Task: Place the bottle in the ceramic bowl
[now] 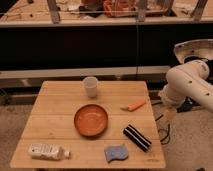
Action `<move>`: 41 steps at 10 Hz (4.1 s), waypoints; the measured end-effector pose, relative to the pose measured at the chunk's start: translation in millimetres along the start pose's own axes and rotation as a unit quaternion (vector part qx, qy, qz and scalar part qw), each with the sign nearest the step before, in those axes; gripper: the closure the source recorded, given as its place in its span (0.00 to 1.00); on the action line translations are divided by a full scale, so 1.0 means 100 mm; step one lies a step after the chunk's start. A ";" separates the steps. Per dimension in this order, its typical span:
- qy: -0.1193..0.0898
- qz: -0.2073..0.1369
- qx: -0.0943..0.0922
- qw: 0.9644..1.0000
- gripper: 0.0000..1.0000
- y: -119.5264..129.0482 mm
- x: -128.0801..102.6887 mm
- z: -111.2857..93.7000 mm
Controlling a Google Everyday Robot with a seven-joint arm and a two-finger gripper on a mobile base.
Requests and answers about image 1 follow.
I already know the white plastic bottle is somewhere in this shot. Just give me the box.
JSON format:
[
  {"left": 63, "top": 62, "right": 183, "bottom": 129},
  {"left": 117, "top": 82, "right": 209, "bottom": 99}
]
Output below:
[{"left": 28, "top": 143, "right": 70, "bottom": 161}]

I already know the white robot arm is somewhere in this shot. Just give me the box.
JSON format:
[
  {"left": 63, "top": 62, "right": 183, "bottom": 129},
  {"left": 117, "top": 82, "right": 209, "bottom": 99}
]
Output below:
[{"left": 159, "top": 60, "right": 213, "bottom": 123}]

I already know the silver robot base dome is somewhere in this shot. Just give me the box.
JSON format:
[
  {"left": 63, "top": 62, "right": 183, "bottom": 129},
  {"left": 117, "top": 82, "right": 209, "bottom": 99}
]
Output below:
[{"left": 173, "top": 39, "right": 213, "bottom": 64}]

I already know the orange ceramic bowl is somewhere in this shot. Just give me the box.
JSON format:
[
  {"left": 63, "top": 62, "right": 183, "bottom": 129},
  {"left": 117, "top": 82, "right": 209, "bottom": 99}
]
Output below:
[{"left": 74, "top": 104, "right": 108, "bottom": 137}]

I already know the black white striped block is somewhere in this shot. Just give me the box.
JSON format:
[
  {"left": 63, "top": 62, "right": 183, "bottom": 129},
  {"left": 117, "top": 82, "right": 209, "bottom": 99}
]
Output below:
[{"left": 123, "top": 124, "right": 152, "bottom": 152}]

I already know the blue sponge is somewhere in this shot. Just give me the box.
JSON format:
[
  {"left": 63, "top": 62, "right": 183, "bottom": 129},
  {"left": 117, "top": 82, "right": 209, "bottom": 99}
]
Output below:
[{"left": 104, "top": 144, "right": 129, "bottom": 163}]

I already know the white plastic cup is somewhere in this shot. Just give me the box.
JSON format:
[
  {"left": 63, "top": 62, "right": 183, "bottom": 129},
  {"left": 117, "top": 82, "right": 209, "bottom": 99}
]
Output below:
[{"left": 83, "top": 76, "right": 98, "bottom": 98}]

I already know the wooden table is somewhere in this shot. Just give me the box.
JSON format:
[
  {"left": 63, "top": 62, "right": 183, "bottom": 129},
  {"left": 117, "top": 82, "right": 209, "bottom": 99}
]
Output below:
[{"left": 10, "top": 81, "right": 165, "bottom": 169}]

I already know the orange object on shelf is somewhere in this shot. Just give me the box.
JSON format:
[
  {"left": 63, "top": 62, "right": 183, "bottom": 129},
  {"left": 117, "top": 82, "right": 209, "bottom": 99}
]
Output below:
[{"left": 103, "top": 0, "right": 136, "bottom": 17}]

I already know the long wooden workbench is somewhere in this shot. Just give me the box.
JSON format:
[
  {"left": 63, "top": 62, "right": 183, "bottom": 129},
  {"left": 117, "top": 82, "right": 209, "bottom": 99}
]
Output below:
[{"left": 0, "top": 0, "right": 213, "bottom": 28}]

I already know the black cable on floor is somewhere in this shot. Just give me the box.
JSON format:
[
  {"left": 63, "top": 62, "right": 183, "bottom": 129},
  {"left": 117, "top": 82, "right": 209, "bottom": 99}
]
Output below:
[{"left": 154, "top": 114, "right": 172, "bottom": 145}]

